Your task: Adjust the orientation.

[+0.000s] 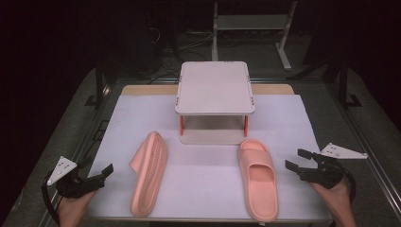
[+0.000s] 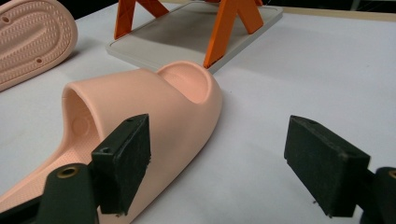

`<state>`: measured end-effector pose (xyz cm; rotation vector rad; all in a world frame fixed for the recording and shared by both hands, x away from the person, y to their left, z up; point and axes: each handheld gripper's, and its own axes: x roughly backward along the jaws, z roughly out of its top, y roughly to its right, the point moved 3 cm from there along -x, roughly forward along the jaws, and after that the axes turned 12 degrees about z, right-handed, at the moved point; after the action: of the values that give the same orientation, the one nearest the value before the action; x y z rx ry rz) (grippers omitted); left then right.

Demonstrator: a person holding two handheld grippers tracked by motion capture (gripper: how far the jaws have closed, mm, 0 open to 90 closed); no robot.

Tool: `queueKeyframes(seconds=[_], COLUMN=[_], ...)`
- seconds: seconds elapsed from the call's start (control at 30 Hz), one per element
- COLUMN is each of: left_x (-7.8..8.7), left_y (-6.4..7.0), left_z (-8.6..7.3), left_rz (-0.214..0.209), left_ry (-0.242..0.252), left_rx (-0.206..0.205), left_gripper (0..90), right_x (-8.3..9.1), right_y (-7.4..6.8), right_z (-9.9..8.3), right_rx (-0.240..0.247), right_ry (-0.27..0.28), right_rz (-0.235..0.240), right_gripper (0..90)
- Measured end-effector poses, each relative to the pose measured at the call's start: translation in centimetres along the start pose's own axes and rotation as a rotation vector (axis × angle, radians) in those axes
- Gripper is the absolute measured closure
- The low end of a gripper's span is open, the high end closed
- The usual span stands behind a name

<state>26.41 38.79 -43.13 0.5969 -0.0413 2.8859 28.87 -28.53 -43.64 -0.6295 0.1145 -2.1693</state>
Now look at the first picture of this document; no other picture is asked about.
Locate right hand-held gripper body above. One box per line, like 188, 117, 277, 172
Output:
301, 142, 369, 190

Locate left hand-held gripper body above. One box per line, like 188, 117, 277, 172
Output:
46, 155, 105, 200

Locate pink slipper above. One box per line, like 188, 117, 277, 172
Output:
129, 131, 169, 218
237, 138, 279, 223

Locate white shoe rack orange posts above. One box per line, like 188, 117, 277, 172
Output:
174, 61, 256, 147

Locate person's left hand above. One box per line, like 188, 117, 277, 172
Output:
58, 190, 97, 227

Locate person's right hand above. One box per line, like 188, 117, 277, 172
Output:
309, 177, 352, 216

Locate black metal stand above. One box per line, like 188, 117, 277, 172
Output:
338, 61, 363, 109
84, 59, 112, 110

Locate white table mat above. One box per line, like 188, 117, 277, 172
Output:
86, 93, 334, 222

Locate white metal stand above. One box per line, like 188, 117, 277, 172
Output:
211, 0, 299, 71

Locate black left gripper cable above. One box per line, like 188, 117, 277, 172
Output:
41, 170, 61, 227

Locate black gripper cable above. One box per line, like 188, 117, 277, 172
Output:
41, 170, 61, 227
341, 169, 357, 203

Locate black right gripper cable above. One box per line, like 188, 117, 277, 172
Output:
341, 169, 357, 203

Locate bundle of floor cables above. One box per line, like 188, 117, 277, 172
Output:
147, 27, 216, 83

